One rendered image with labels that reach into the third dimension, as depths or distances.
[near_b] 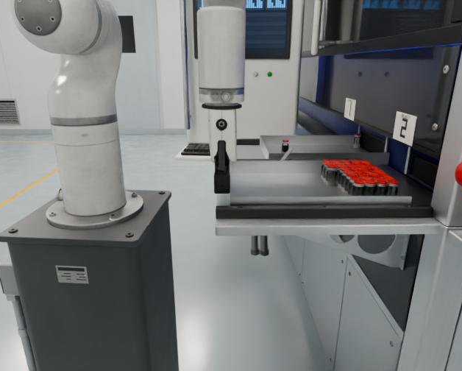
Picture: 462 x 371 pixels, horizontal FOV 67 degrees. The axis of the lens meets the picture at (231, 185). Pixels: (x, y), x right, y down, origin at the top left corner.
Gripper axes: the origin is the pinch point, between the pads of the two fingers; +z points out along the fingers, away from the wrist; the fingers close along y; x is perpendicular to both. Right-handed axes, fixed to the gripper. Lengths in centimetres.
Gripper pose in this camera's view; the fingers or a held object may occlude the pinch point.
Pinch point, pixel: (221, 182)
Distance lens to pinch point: 70.2
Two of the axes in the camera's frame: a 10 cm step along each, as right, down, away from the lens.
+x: -10.0, 0.0, -0.2
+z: 0.0, 9.5, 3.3
